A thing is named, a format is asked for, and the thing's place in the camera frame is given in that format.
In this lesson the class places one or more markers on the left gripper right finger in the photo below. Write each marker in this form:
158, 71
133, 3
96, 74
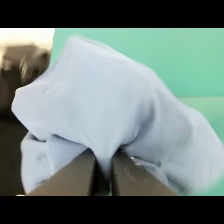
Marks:
136, 181

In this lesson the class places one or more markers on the light blue T-shirt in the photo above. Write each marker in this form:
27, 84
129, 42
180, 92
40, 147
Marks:
100, 100

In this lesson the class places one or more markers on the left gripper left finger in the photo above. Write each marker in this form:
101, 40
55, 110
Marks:
71, 180

